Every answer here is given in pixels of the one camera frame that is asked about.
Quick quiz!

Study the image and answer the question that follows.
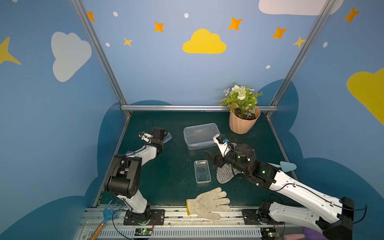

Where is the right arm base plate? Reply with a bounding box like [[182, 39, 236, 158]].
[[242, 206, 284, 225]]

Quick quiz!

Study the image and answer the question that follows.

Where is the small clear lunch box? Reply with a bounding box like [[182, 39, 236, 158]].
[[194, 160, 212, 184]]

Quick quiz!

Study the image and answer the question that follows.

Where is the aluminium frame post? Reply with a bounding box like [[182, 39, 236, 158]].
[[266, 0, 337, 119], [71, 0, 131, 118]]

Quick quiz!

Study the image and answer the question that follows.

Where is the aluminium frame rear bar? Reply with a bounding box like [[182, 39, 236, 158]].
[[120, 104, 279, 113]]

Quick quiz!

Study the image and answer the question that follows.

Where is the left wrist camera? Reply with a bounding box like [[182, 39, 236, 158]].
[[139, 132, 153, 143]]

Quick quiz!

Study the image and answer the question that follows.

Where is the left circuit board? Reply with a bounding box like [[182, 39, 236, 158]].
[[135, 228, 153, 237]]

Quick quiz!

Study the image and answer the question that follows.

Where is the small lunch box lid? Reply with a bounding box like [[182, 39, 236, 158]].
[[163, 132, 172, 144]]

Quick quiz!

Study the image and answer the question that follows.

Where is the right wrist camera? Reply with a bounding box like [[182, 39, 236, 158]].
[[213, 134, 230, 157]]

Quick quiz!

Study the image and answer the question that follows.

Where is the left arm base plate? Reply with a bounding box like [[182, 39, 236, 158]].
[[123, 210, 165, 226]]

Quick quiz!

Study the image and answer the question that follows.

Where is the circuit board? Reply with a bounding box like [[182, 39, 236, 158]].
[[260, 228, 280, 240], [135, 228, 153, 237]]

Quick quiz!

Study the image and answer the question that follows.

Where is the teal silicone spatula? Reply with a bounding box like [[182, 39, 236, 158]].
[[269, 161, 297, 173]]

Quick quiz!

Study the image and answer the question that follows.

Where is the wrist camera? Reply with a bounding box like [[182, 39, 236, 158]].
[[213, 134, 230, 157], [139, 132, 153, 143]]

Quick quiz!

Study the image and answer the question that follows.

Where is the aluminium front rail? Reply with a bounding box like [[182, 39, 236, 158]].
[[73, 205, 334, 240]]

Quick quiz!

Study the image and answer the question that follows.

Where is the blue rake wooden handle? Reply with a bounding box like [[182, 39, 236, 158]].
[[90, 201, 121, 240]]

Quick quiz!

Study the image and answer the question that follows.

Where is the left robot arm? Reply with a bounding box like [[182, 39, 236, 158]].
[[104, 128, 168, 225]]

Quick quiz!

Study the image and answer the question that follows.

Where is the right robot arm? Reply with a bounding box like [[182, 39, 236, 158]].
[[206, 142, 355, 240]]

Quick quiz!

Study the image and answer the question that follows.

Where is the potted artificial flower plant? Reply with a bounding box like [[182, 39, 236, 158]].
[[220, 83, 263, 135]]

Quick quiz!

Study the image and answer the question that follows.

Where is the aluminium frame left post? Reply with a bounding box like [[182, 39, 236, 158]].
[[71, 0, 131, 118]]

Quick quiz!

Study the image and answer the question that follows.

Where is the aluminium frame right post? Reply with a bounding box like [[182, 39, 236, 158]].
[[266, 0, 337, 119]]

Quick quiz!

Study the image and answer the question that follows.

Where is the purple pink toy shovel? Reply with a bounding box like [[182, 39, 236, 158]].
[[283, 228, 328, 240]]

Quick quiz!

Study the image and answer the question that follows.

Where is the right circuit board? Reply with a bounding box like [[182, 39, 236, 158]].
[[260, 228, 280, 240]]

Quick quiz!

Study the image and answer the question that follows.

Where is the large clear lunch box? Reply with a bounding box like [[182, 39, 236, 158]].
[[183, 123, 220, 151]]

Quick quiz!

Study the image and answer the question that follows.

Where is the white knit work glove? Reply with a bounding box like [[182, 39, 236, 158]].
[[186, 188, 230, 221]]

